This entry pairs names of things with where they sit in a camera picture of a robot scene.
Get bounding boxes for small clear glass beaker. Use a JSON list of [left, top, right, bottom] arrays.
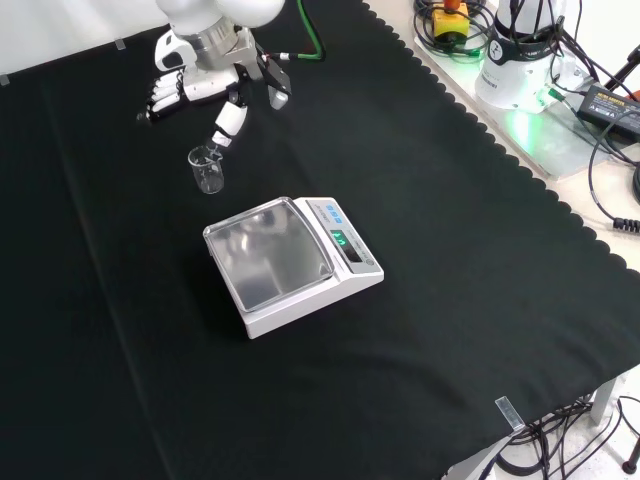
[[187, 143, 225, 196]]

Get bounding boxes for white table leg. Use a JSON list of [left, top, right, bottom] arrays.
[[591, 377, 619, 427]]

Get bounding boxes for black floor cables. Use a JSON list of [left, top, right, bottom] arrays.
[[494, 394, 640, 480]]

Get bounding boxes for grey metal bracket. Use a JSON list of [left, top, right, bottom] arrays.
[[444, 433, 511, 480]]

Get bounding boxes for green wrist cable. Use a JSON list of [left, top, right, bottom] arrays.
[[272, 0, 327, 64]]

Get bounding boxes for white electronic balance steel pan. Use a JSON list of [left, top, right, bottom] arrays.
[[202, 195, 386, 341]]

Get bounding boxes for yellow stop button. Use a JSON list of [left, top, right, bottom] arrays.
[[432, 0, 471, 41]]

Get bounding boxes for green cable at base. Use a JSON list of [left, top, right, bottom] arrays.
[[439, 38, 489, 60]]

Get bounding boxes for black power adapter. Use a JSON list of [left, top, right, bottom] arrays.
[[576, 83, 640, 135]]

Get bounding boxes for black cloth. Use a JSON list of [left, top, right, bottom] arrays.
[[0, 0, 640, 480]]

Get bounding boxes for black cable by button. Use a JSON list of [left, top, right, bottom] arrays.
[[412, 0, 496, 56]]

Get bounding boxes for black tripod leg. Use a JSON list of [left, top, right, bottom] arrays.
[[602, 43, 640, 95]]

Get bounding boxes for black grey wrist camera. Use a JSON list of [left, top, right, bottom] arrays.
[[257, 52, 293, 111]]

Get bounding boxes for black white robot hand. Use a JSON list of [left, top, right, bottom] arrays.
[[135, 30, 251, 151]]

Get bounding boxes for black cable with ribbed end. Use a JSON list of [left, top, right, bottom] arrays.
[[587, 117, 640, 232]]

